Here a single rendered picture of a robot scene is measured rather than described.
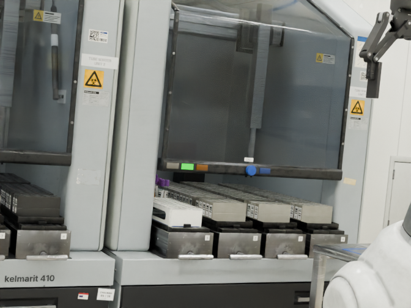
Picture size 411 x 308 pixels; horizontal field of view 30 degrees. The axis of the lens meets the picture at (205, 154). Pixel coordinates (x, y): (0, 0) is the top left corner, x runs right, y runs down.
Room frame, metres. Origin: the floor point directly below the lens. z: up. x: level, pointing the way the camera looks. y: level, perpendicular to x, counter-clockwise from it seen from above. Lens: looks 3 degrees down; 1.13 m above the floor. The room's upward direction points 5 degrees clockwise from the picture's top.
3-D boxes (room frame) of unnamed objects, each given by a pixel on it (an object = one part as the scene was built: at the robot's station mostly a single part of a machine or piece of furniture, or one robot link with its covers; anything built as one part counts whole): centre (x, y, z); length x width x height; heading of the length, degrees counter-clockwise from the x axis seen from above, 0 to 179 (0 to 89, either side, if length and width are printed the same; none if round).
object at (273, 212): (2.27, -0.22, 0.85); 0.12 x 0.02 x 0.06; 116
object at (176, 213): (2.22, 0.10, 0.83); 0.30 x 0.10 x 0.06; 27
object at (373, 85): (1.48, -0.31, 1.22); 0.03 x 0.01 x 0.07; 27
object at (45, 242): (2.16, 0.52, 0.78); 0.73 x 0.14 x 0.09; 27
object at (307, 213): (2.34, -0.35, 0.85); 0.12 x 0.02 x 0.06; 116
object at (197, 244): (2.34, 0.16, 0.78); 0.73 x 0.14 x 0.09; 27
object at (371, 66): (1.47, -0.29, 1.25); 0.03 x 0.01 x 0.05; 117
